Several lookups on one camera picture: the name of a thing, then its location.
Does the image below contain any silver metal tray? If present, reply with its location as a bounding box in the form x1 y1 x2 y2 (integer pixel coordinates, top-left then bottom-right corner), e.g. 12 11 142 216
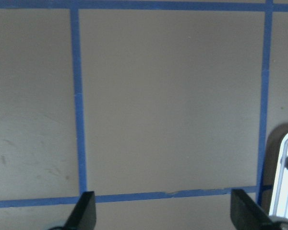
269 133 288 219

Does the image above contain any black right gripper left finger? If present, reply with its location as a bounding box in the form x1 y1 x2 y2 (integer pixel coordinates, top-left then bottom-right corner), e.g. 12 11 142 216
63 191 96 230

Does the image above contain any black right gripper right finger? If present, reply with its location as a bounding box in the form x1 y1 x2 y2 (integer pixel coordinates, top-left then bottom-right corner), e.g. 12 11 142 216
230 189 281 230

